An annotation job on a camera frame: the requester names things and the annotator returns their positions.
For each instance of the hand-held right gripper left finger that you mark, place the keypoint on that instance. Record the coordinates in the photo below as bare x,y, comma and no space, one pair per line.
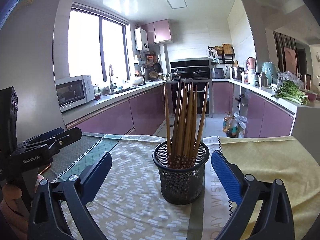
100,172

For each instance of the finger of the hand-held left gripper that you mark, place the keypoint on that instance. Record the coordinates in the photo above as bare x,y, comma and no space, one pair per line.
71,133
53,131

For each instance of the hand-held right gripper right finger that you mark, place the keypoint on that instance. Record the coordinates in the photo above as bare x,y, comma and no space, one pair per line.
225,172

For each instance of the black mesh holder cup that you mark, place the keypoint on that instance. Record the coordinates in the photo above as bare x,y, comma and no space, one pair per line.
180,185

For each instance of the bunch of wooden chopsticks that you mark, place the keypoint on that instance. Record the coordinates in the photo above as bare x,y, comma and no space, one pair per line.
186,120

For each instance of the person's left hand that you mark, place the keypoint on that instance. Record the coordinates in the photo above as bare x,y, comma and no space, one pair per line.
12,197

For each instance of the patterned green beige tablecloth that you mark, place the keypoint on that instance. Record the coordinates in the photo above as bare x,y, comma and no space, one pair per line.
130,170

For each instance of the white microwave oven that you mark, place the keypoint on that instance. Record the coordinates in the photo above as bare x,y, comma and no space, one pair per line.
72,91

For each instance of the yellow tablecloth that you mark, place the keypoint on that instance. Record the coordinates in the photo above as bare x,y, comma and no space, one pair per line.
270,165

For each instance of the cooking oil bottle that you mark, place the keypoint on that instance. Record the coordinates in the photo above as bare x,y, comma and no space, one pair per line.
233,127
226,123

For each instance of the white kitchen countertop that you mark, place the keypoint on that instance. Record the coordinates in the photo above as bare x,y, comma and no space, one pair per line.
107,98

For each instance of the white plastic bag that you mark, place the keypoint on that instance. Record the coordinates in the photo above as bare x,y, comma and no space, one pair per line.
241,122

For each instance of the pink base cabinets open shelf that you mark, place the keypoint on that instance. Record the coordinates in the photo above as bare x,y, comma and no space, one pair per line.
262,115

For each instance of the black built-in oven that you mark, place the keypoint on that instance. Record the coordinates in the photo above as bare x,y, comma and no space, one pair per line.
209,105

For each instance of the steel sink faucet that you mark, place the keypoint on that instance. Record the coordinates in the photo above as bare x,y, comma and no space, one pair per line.
111,76

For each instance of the pink base cabinets long run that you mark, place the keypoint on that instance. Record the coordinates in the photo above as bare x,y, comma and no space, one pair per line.
145,110

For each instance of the kitchen window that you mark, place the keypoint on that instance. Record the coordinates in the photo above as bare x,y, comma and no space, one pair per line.
85,45

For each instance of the silver toaster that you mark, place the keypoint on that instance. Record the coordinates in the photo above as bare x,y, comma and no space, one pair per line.
217,73

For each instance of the steel stock pot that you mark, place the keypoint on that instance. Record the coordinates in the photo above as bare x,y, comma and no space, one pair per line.
237,73

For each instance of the steel thermos flask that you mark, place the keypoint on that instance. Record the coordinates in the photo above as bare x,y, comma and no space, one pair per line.
263,80

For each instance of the woven basket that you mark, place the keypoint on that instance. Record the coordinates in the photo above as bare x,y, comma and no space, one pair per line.
154,75

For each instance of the dark wok with lid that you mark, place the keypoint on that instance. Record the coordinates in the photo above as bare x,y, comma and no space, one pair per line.
200,73
180,73

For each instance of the green leafy vegetables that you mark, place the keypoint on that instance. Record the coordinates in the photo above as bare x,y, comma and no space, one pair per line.
290,91

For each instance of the hanging dark frying pan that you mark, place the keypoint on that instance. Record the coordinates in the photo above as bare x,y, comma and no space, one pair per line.
157,67

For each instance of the teal kitchen appliance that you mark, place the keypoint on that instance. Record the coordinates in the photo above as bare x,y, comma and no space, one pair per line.
270,71

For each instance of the pink kettle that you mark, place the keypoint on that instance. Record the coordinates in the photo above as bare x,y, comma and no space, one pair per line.
251,63

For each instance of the black range hood stove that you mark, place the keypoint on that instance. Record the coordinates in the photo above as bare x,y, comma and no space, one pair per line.
191,63

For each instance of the pink bowl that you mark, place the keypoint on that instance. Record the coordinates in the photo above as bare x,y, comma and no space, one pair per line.
311,96

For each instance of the clear plastic bag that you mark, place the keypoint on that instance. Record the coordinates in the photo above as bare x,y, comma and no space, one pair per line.
291,77

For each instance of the white water heater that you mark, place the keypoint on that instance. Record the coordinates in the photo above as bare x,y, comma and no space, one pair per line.
141,39

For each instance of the copper tumbler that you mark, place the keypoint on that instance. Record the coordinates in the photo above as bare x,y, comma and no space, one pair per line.
307,82

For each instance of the wooden board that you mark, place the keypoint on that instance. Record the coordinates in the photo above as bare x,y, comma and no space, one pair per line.
290,60

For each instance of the square ceiling light panel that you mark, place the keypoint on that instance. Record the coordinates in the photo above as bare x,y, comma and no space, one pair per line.
175,0

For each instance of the black wall rack with boards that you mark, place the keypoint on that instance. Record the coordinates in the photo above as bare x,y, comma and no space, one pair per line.
227,53

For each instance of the pink wall cabinet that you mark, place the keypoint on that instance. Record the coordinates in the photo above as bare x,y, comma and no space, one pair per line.
162,31

